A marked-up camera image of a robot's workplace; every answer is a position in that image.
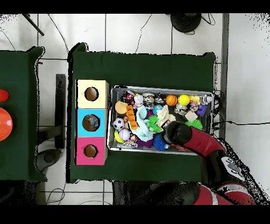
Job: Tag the long orange toy brick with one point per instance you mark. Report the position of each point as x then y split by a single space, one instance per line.
132 117

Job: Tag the pale blue waffle cloth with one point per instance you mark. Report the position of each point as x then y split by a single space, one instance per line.
142 127

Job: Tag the cream yellow knitted cloth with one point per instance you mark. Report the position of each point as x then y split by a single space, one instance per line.
164 115

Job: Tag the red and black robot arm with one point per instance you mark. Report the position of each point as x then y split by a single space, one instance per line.
198 141

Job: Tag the shallow clear mesh bin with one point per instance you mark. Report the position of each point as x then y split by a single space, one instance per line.
116 148

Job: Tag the wooden box with three holes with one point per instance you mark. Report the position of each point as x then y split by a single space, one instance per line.
92 127

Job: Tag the small soccer ball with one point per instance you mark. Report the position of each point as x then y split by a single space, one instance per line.
119 123

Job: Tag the light green spiky ball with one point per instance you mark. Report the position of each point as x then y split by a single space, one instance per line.
152 123

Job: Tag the small blue globe ball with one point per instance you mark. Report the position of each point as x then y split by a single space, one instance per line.
157 109

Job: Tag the white baseball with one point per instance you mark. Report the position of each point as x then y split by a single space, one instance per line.
124 134

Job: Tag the yellow toy banana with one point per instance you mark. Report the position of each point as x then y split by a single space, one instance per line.
117 136

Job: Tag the purple spiky toy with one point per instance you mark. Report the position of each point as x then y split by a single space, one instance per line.
145 143

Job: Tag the small orange basketball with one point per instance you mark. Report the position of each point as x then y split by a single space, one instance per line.
171 100

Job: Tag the yellow smiley ball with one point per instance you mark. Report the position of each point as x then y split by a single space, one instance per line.
184 100

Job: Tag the plain wooden cube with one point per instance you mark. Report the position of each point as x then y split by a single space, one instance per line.
191 116

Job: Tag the black upright panel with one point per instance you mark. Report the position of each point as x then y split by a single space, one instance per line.
60 110

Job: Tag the grey round floor base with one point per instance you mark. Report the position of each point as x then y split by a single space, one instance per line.
49 157

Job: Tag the black round stand base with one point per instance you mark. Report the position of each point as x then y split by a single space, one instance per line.
185 22

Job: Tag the dark green side table cloth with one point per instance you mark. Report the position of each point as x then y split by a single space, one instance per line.
21 160

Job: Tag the orange disc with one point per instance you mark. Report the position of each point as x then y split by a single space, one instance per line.
5 124

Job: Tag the small red object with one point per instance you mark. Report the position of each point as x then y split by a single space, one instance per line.
3 95

